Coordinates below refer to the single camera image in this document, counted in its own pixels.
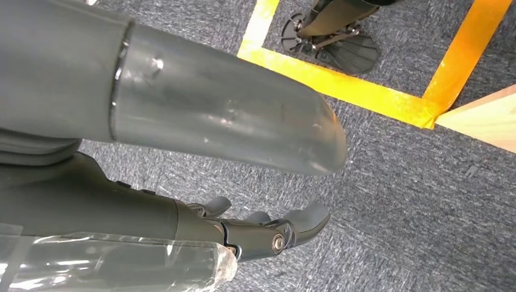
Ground black robot foot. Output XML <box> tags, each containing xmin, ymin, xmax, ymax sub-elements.
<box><xmin>281</xmin><ymin>12</ymin><xmax>380</xmax><ymax>76</ymax></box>

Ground light wood table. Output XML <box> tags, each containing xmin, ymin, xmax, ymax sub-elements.
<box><xmin>435</xmin><ymin>83</ymin><xmax>516</xmax><ymax>155</ymax></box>

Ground dark robot leg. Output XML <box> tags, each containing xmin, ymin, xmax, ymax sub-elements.
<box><xmin>296</xmin><ymin>0</ymin><xmax>400</xmax><ymax>40</ymax></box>

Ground clear plastic wrap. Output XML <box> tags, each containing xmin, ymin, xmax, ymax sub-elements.
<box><xmin>0</xmin><ymin>223</ymin><xmax>239</xmax><ymax>292</ymax></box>

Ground ribbed grey right arm sleeve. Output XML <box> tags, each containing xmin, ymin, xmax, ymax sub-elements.
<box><xmin>0</xmin><ymin>128</ymin><xmax>82</xmax><ymax>167</ymax></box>

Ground yellow floor tape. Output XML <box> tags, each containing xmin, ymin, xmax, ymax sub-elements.
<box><xmin>237</xmin><ymin>0</ymin><xmax>514</xmax><ymax>130</ymax></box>

